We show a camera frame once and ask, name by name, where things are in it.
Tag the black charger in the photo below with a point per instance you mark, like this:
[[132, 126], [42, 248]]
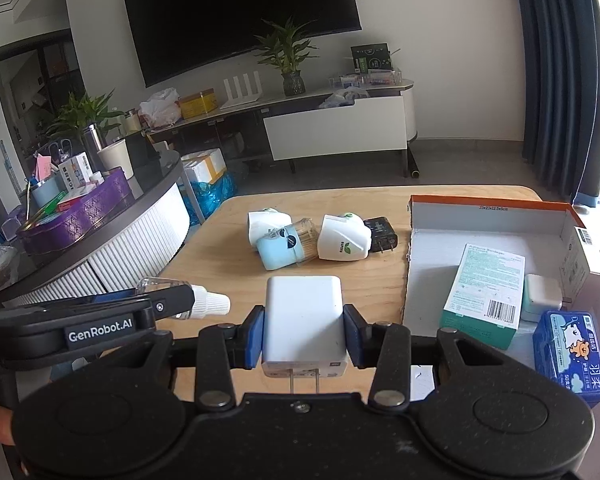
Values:
[[380, 232]]

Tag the black wall television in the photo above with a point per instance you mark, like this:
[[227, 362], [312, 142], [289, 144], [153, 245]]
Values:
[[240, 10]]

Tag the white plastic bag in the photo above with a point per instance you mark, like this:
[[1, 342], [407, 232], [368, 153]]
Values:
[[159, 107]]

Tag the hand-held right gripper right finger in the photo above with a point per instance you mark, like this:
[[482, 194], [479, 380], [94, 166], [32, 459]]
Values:
[[354, 335]]

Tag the white charger packaging box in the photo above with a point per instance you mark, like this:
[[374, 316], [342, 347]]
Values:
[[580, 265]]

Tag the blue plastic bag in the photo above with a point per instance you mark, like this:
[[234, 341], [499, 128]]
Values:
[[212, 195]]

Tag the scissors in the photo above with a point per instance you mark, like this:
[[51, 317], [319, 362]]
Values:
[[60, 150]]

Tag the grey plastic bag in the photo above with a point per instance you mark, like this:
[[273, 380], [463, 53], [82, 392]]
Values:
[[342, 97]]

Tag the purple patterned box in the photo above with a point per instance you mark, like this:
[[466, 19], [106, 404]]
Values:
[[80, 220]]

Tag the steel bottle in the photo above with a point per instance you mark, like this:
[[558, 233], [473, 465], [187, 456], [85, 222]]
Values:
[[96, 145]]

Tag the white plug-in repellent heater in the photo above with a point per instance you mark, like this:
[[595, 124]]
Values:
[[340, 240], [266, 221]]

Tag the teal white carton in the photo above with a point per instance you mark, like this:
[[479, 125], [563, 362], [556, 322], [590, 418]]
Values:
[[485, 285]]

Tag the green leafy plant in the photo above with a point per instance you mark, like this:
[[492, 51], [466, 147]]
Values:
[[82, 112]]

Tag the potted plant in dark vase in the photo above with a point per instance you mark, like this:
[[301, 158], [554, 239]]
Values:
[[287, 55]]

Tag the clear plastic organizer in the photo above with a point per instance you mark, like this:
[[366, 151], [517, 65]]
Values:
[[365, 80]]

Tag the dark blue curtain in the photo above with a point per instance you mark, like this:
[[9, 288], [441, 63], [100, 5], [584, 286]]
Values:
[[555, 70]]

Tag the white yellow cardboard box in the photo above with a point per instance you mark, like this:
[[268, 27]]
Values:
[[202, 166]]

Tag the black roll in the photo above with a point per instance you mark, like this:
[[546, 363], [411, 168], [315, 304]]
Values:
[[413, 166]]

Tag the yellow tin box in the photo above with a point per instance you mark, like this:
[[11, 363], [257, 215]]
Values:
[[197, 104]]

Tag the red white small box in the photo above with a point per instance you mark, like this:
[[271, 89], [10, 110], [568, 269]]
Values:
[[77, 197]]

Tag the white router with antennas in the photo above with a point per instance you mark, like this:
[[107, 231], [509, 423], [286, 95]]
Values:
[[242, 97]]

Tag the curved ribbed white cabinet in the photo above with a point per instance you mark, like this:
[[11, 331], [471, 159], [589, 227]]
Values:
[[130, 240]]

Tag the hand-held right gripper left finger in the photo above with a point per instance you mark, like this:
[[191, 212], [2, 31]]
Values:
[[254, 335]]

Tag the small white plug charger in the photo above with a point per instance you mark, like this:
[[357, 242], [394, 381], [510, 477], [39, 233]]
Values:
[[540, 295]]

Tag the light blue toothpick jar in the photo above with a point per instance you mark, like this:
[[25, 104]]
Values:
[[280, 252]]

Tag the white paper cup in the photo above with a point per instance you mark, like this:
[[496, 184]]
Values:
[[115, 160]]

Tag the blue cartoon print box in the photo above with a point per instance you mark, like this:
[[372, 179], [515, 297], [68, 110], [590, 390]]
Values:
[[570, 355]]

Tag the white blue medicine box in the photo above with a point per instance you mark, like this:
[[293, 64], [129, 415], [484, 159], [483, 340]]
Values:
[[75, 172]]

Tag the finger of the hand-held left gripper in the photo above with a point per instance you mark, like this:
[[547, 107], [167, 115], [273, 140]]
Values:
[[175, 302]]

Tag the black green box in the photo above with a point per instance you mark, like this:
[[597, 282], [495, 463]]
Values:
[[372, 59]]

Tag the orange white cardboard box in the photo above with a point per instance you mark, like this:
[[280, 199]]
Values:
[[430, 270]]

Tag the clear glass refill bottle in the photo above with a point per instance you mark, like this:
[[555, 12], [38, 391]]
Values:
[[211, 305]]

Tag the large white charger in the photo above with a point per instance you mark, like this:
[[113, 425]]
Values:
[[302, 320]]

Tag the white television cabinet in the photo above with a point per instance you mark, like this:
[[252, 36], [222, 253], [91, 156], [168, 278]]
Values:
[[330, 130]]

